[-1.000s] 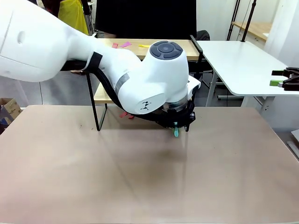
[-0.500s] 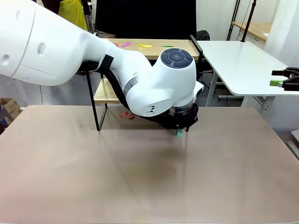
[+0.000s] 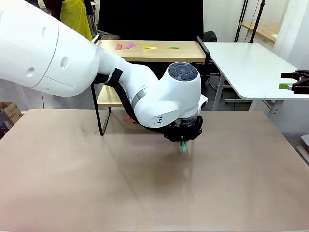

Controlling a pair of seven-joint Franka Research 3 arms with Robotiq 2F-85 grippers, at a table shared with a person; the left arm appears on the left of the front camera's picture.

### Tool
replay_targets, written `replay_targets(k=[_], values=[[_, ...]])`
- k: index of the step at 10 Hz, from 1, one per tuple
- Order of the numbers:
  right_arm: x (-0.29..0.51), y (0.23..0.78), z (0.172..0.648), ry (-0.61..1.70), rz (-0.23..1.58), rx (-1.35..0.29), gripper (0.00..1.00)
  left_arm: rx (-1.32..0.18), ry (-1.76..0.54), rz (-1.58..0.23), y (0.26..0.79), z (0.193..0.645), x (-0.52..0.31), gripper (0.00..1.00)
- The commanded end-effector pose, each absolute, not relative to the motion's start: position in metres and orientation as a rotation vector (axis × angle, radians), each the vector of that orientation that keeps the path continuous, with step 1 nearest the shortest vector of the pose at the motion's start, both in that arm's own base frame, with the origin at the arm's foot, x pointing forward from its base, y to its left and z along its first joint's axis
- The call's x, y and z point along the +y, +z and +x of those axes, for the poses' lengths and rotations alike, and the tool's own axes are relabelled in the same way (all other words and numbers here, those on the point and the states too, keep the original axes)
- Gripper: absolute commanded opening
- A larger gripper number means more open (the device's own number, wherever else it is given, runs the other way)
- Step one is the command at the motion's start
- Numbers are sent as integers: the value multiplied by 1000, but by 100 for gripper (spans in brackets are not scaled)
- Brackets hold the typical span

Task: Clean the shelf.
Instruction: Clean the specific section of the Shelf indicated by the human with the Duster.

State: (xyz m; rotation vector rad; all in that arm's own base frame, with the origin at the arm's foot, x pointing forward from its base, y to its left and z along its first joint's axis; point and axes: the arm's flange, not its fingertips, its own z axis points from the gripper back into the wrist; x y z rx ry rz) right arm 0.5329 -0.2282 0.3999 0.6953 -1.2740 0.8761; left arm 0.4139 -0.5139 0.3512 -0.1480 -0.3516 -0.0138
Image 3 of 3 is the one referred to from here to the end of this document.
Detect teal chenille duster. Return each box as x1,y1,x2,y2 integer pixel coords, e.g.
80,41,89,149
179,136,188,153

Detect person in black clothes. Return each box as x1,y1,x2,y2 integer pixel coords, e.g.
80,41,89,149
98,0,205,80

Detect grey aluminium rail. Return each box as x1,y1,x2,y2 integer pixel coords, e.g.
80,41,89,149
296,134,309,166

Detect white rectangular table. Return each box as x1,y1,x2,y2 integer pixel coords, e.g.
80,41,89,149
202,41,309,116

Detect black camera stand pole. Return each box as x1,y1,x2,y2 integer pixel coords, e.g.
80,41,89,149
249,0,266,44

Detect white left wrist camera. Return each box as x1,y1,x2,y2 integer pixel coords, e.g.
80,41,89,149
197,94,209,111

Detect light wooden table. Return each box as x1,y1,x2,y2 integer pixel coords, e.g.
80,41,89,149
239,22,282,44

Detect black office chair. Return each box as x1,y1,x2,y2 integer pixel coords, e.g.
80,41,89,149
190,30,226,97

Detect black metal wooden shelf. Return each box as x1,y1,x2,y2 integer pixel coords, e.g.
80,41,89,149
90,33,211,136

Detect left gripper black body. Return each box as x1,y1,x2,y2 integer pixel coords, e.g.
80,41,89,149
163,115,203,143

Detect yellow apron figure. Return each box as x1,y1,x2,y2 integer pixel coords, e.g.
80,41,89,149
42,0,94,42

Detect thin black tripod legs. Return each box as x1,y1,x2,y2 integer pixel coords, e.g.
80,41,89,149
234,0,249,42

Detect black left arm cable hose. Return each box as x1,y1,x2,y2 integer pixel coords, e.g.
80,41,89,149
93,68,169,137

